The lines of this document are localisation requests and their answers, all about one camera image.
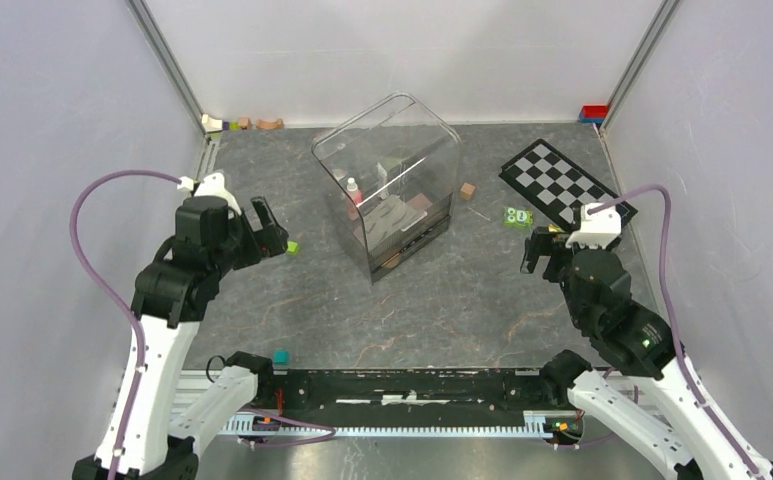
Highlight eyebrow stencil card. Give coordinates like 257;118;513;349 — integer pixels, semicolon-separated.
354;195;427;252

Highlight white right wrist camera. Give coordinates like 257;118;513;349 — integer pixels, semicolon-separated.
565;203;622;250

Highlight clear acrylic drawer organizer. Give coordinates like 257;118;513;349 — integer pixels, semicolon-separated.
310;92;463;283

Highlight red blue blocks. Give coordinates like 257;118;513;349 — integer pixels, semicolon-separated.
578;104;609;125

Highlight white cosmetic tube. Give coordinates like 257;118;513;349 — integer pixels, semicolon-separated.
376;162;390;200

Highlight wooden cube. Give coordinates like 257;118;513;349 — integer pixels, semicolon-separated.
459;182;476;201

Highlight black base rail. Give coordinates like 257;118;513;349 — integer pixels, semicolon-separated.
245;368;584;429

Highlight pink spray bottle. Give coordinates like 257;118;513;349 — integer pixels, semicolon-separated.
346;177;363;220

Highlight black white checkerboard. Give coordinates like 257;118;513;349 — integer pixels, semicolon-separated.
499;139;618;231

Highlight teal cube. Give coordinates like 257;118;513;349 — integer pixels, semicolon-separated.
273;349;291;369

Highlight green owl card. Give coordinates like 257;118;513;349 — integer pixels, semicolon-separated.
503;207;534;229

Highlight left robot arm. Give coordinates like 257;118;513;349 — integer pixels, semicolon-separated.
72;196;289;479

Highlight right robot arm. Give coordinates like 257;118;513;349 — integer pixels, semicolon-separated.
521;227;773;479

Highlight aluminium frame rail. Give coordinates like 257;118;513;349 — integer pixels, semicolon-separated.
126;0;206;135

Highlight small wooden toy blocks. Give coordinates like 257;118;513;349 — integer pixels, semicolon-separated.
200;113;285;134

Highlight pink compact case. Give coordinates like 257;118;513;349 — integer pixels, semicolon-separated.
407;193;432;212

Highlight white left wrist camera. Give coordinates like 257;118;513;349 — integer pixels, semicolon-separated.
177;171;242;215

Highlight round peach powder puff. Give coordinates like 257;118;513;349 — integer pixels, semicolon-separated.
382;254;401;269

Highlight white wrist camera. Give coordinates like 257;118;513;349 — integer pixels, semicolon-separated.
177;171;242;215
565;203;622;250

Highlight lime green cube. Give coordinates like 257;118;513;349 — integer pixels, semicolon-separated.
286;241;300;255

